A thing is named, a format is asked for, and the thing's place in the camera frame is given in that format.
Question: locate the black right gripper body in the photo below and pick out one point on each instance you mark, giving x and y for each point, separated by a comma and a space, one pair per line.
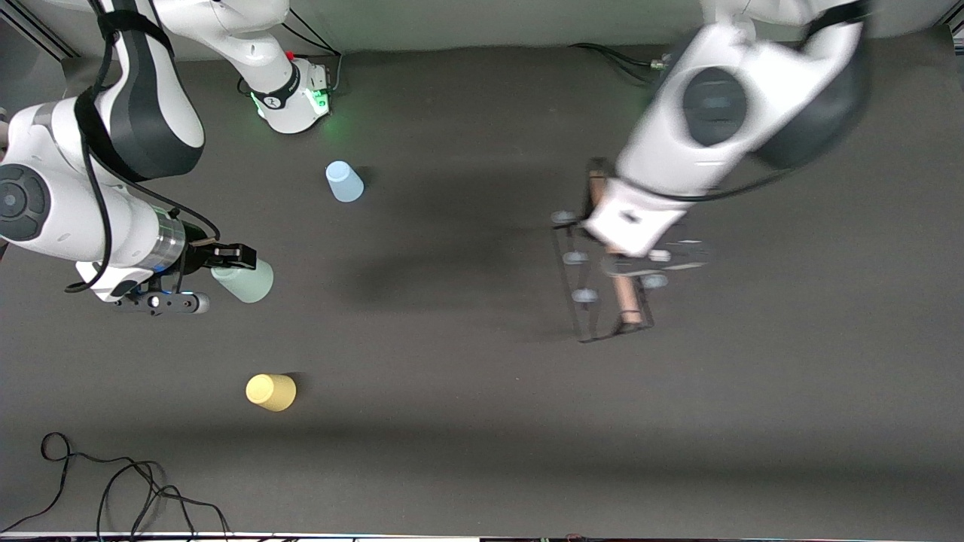
199, 257

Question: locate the pale green plastic cup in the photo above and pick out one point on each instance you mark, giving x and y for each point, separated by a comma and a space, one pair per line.
248, 284

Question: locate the yellow plastic cup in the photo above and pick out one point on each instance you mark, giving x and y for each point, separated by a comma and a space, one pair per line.
273, 393

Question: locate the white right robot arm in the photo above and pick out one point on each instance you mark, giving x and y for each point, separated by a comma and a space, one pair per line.
60, 143

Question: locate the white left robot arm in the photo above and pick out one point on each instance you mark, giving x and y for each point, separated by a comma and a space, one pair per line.
678, 150

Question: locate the light blue plastic cup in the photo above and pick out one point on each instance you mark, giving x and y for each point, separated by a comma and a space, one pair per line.
345, 184

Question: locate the aluminium frame rail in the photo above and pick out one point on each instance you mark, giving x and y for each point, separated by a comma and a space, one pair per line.
38, 36

